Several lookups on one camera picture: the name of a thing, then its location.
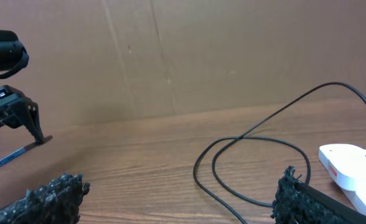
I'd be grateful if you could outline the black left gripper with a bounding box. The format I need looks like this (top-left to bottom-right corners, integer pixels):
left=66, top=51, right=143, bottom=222
left=0, top=85, right=45, bottom=144

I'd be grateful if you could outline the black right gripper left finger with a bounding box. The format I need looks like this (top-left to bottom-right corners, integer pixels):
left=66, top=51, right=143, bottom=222
left=0, top=173, right=90, bottom=224

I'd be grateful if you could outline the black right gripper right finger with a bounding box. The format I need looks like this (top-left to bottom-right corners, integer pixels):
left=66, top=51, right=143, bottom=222
left=271, top=166, right=366, bottom=224

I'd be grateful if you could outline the blue Samsung Galaxy smartphone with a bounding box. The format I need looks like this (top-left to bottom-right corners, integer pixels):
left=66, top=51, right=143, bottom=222
left=0, top=135, right=53, bottom=167

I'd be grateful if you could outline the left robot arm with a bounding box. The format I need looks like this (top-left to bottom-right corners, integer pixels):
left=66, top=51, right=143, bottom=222
left=0, top=30, right=45, bottom=144

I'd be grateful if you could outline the white charger plug adapter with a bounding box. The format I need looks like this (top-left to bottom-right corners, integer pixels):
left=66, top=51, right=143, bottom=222
left=319, top=144, right=366, bottom=191

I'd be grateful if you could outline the black charger cable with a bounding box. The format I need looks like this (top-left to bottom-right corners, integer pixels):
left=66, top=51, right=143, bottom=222
left=192, top=82, right=366, bottom=224

